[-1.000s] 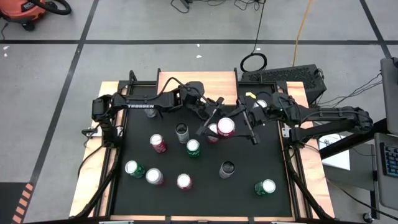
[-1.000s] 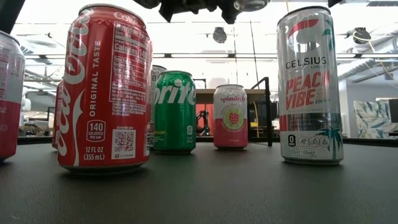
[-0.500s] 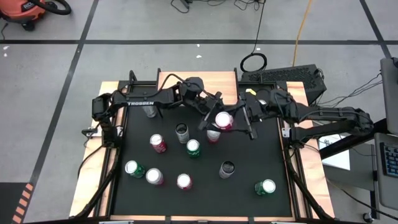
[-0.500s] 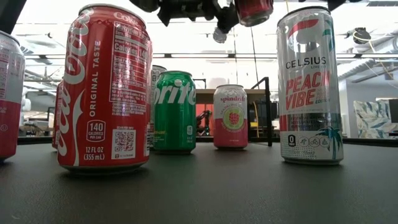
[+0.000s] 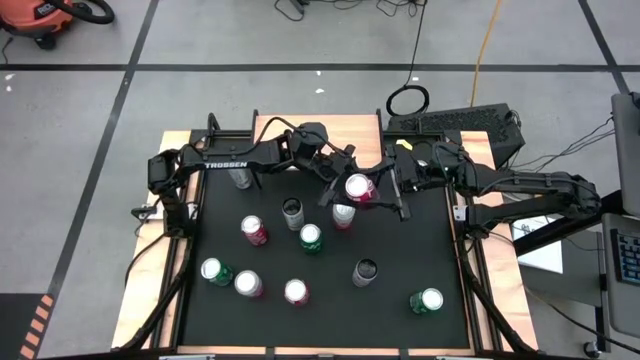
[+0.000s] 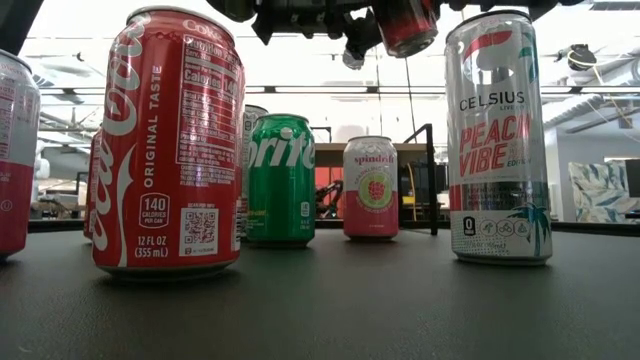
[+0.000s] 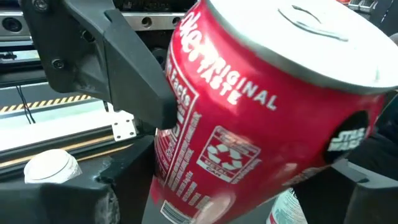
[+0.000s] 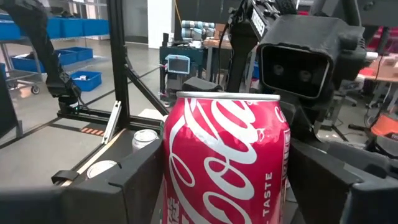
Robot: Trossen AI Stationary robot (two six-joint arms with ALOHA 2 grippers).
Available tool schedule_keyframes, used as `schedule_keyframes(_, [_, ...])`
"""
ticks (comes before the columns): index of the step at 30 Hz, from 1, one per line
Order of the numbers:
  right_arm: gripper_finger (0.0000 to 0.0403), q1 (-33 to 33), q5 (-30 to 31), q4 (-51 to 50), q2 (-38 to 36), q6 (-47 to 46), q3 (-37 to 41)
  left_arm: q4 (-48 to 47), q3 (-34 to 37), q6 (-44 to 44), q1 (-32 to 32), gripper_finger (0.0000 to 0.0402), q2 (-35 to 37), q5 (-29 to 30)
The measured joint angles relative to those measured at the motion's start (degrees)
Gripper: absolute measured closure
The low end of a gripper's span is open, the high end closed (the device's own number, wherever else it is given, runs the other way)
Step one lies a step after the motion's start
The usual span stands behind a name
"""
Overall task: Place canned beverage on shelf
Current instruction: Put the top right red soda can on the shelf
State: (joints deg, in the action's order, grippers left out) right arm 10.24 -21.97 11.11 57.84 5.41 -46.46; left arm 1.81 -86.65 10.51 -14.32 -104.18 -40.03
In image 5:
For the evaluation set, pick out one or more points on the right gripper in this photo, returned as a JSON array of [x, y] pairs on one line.
[[417, 170]]

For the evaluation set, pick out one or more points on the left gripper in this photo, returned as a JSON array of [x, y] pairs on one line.
[[327, 162]]

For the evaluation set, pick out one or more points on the red Coca-Cola can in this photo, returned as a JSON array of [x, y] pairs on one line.
[[357, 186], [296, 291], [252, 226]]

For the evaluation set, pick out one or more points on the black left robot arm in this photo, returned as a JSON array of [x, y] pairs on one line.
[[225, 162]]

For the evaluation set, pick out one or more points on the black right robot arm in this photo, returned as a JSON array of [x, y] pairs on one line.
[[530, 181]]

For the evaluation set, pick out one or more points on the yellow tag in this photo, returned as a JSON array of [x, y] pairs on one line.
[[404, 144]]

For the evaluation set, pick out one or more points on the green Sprite can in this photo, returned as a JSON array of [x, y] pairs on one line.
[[212, 269], [310, 234], [430, 299]]

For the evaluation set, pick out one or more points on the white paper sheet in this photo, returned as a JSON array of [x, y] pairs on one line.
[[542, 255]]

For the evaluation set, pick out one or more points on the computer monitor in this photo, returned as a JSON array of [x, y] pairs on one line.
[[627, 150]]

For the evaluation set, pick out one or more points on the black keyboard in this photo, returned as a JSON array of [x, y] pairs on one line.
[[627, 257]]

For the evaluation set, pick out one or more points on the gray rolling desk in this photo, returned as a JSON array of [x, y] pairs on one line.
[[620, 310]]

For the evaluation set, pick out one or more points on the orange shop vacuum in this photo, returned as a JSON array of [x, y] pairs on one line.
[[30, 15]]

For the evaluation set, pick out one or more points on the black mat orange stripes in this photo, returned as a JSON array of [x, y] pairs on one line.
[[15, 325]]

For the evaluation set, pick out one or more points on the wooden shelf black frame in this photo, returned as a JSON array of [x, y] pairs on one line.
[[362, 130]]

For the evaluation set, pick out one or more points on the black table frame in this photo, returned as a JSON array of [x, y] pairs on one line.
[[200, 134]]

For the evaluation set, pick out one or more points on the black diagonal frame strut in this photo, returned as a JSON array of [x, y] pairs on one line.
[[492, 310], [165, 300]]

